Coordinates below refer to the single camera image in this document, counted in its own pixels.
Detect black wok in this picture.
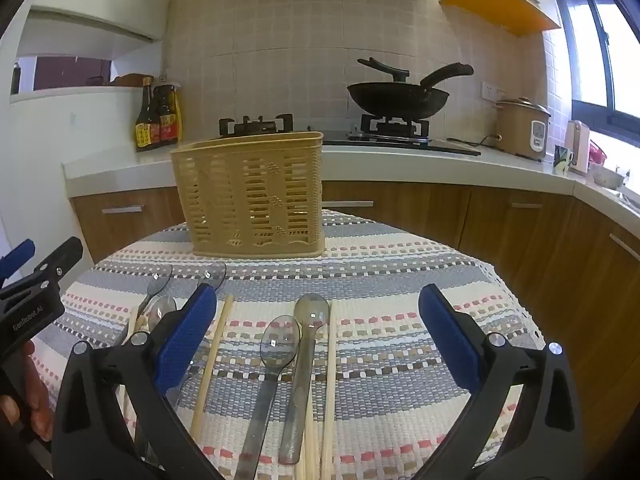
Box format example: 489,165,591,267
346,57,475,118

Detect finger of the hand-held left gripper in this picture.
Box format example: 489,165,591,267
0,239,37,286
30,236,84,293

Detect beige plastic utensil basket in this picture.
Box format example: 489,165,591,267
170,131,327,259

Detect clear grey plastic spoon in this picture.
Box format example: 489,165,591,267
134,264,174,321
197,262,227,291
277,292,331,465
135,295,178,333
232,314,302,480

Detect patterned mug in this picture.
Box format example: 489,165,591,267
553,144,574,177

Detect white kitchen countertop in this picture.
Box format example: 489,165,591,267
62,130,640,238

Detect dark framed window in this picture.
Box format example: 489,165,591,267
550,0,640,148

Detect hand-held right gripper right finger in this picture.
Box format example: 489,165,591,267
417,284,587,480

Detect red label sauce bottle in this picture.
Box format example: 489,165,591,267
152,76,180,146

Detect person's left hand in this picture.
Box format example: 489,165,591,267
0,340,55,443

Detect striped woven tablecloth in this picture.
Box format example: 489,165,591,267
30,208,546,480

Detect black gas stove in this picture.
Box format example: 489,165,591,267
217,112,482,157

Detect black power cord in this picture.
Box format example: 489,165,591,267
446,135,501,150

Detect beige rice cooker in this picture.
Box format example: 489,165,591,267
495,97,552,162

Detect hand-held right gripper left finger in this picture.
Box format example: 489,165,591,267
51,282,226,480

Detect white electric kettle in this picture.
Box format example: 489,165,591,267
565,120,591,176

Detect brown wooden board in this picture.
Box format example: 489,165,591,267
110,73,153,88

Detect wooden base cabinets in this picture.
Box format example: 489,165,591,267
69,180,640,461

